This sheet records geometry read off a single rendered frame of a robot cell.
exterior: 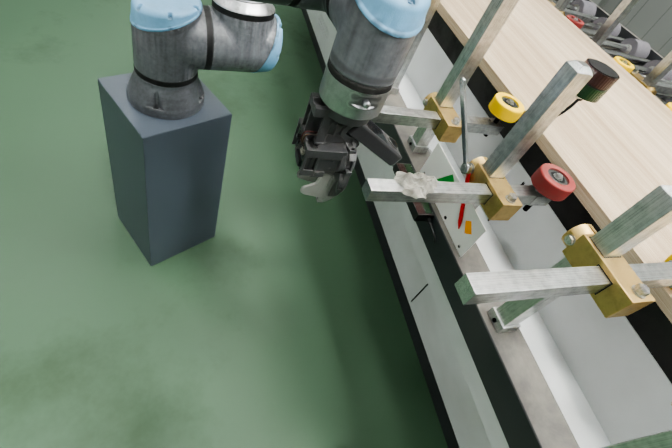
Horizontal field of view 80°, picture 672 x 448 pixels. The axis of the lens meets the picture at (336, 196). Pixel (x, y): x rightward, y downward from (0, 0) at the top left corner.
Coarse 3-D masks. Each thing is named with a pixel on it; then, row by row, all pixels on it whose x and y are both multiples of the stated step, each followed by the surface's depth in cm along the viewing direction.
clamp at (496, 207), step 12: (480, 168) 83; (480, 180) 83; (492, 180) 81; (504, 180) 82; (492, 192) 79; (504, 192) 79; (480, 204) 83; (492, 204) 79; (504, 204) 77; (516, 204) 78; (492, 216) 79; (504, 216) 80
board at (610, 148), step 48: (480, 0) 148; (528, 0) 169; (528, 48) 130; (576, 48) 145; (528, 96) 105; (624, 96) 127; (576, 144) 96; (624, 144) 104; (576, 192) 86; (624, 192) 88
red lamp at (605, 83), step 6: (594, 72) 65; (594, 78) 65; (600, 78) 65; (606, 78) 65; (612, 78) 65; (618, 78) 66; (594, 84) 66; (600, 84) 66; (606, 84) 65; (612, 84) 66; (606, 90) 67
